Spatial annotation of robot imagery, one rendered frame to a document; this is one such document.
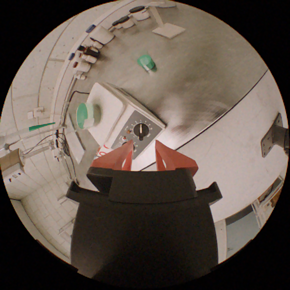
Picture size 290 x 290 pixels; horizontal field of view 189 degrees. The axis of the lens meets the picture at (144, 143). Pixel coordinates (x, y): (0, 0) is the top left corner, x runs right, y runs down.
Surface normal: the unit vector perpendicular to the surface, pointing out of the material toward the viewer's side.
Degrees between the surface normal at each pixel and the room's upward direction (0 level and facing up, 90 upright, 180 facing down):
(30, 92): 90
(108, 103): 0
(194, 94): 0
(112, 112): 0
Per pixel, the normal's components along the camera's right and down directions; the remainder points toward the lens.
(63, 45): 0.60, 0.80
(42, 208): 0.70, -0.54
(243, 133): -0.39, 0.27
